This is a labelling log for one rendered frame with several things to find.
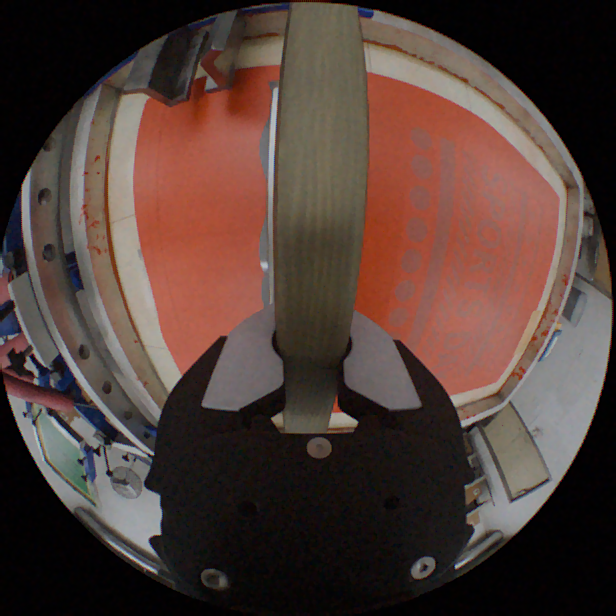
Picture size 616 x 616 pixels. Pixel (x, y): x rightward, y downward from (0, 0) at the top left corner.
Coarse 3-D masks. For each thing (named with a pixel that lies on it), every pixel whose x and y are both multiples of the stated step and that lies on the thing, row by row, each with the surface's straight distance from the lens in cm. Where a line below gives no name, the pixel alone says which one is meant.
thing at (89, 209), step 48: (432, 48) 26; (96, 96) 31; (96, 144) 28; (96, 192) 27; (576, 192) 54; (96, 240) 26; (576, 240) 52; (96, 288) 26; (144, 384) 32; (336, 432) 35
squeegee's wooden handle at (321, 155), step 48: (288, 48) 9; (336, 48) 9; (288, 96) 7; (336, 96) 7; (288, 144) 6; (336, 144) 6; (288, 192) 6; (336, 192) 6; (288, 240) 6; (336, 240) 6; (288, 288) 6; (336, 288) 6; (288, 336) 7; (336, 336) 7; (288, 384) 9; (336, 384) 10; (288, 432) 14
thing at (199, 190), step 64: (192, 128) 21; (256, 128) 18; (384, 128) 19; (448, 128) 23; (192, 192) 19; (256, 192) 16; (384, 192) 17; (192, 256) 19; (256, 256) 17; (384, 256) 18
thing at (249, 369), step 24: (264, 312) 11; (240, 336) 9; (264, 336) 9; (240, 360) 8; (264, 360) 8; (216, 384) 7; (240, 384) 7; (264, 384) 7; (216, 408) 7; (240, 408) 6; (264, 408) 7
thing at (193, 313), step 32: (160, 288) 23; (192, 288) 20; (224, 288) 19; (256, 288) 18; (384, 288) 19; (160, 320) 25; (192, 320) 22; (224, 320) 20; (384, 320) 20; (192, 352) 25; (512, 352) 48; (448, 384) 36; (480, 384) 46
